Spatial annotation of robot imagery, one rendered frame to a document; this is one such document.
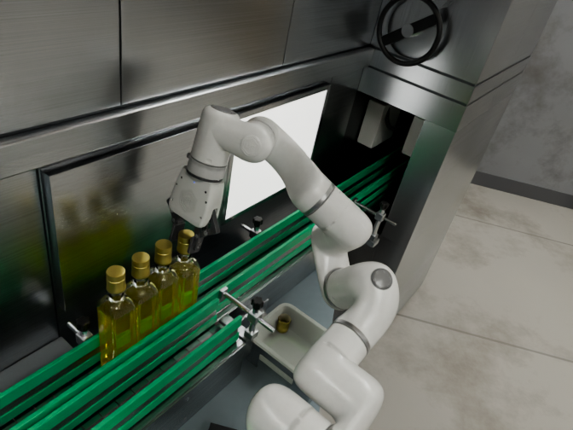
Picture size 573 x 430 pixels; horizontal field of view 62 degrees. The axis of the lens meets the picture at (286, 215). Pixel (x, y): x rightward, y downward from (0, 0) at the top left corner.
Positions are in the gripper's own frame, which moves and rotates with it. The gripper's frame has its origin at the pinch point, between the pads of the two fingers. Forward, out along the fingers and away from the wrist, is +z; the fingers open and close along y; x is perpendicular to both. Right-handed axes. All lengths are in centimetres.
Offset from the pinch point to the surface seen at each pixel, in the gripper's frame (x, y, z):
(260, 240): 37.6, -3.1, 11.1
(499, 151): 346, 9, -7
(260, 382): 19.7, 20.5, 36.3
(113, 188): -10.6, -12.3, -6.9
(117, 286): -17.2, 1.1, 5.9
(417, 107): 87, 9, -35
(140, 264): -12.4, 0.8, 2.5
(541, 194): 373, 52, 14
